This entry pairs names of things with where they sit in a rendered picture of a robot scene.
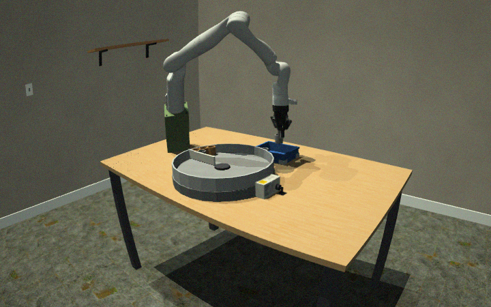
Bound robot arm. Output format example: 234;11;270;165
164;12;297;114

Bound blue crate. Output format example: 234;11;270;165
256;141;300;165

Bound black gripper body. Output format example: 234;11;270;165
273;105;289;123

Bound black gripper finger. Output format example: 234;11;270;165
279;115;292;138
271;115;280;136

